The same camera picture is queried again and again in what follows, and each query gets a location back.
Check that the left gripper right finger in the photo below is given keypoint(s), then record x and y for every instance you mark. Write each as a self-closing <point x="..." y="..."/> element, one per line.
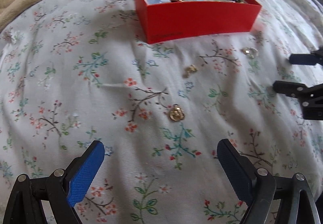
<point x="258" y="189"/>

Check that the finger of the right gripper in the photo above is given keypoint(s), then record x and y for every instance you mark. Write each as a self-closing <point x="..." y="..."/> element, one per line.
<point x="310" y="98"/>
<point x="311" y="59"/>

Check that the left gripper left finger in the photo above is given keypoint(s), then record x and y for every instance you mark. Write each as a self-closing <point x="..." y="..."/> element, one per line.
<point x="63" y="189"/>

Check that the silver pearl earring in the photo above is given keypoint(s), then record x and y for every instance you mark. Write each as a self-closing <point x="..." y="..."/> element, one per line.
<point x="250" y="52"/>

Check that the small gold charm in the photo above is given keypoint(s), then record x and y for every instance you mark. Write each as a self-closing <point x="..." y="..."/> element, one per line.
<point x="191" y="69"/>

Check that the gold round pendant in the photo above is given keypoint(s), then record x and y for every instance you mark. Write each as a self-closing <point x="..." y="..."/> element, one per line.
<point x="176" y="113"/>

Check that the red jewelry box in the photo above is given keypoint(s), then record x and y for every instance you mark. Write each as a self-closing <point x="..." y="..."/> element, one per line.
<point x="174" y="20"/>

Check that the floral bed sheet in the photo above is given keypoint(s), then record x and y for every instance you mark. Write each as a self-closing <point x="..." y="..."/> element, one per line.
<point x="75" y="71"/>

